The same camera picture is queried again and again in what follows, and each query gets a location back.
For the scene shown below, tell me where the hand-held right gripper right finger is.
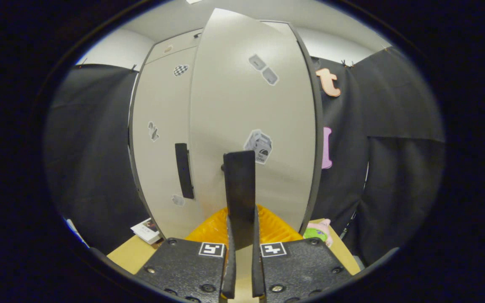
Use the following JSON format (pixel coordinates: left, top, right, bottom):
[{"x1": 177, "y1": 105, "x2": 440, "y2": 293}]
[{"x1": 251, "y1": 205, "x2": 353, "y2": 303}]

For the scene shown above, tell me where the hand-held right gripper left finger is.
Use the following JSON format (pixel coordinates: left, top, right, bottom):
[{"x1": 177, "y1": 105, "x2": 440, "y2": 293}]
[{"x1": 134, "y1": 206, "x2": 237, "y2": 303}]

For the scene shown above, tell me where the grey cabinet door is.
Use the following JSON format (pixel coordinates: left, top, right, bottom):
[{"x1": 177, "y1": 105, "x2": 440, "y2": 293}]
[
  {"x1": 189, "y1": 8, "x2": 317, "y2": 253},
  {"x1": 131, "y1": 45, "x2": 205, "y2": 239}
]

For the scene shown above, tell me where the grey double-door shoe cabinet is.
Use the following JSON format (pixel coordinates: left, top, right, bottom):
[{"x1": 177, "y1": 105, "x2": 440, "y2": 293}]
[{"x1": 128, "y1": 19, "x2": 325, "y2": 240}]

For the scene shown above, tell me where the grey cabinet drawer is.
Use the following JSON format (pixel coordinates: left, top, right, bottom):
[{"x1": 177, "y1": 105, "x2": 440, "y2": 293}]
[{"x1": 146, "y1": 29, "x2": 204, "y2": 64}]

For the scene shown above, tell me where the green and pink plush toy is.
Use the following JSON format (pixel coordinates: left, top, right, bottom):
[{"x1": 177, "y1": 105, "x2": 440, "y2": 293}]
[{"x1": 303, "y1": 218, "x2": 334, "y2": 248}]

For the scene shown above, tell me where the white booklet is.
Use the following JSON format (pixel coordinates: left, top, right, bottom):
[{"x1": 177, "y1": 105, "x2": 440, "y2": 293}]
[{"x1": 130, "y1": 218, "x2": 162, "y2": 245}]

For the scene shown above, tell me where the black backdrop cloth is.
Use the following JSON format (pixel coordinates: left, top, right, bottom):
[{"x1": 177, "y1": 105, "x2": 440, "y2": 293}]
[{"x1": 43, "y1": 45, "x2": 446, "y2": 266}]

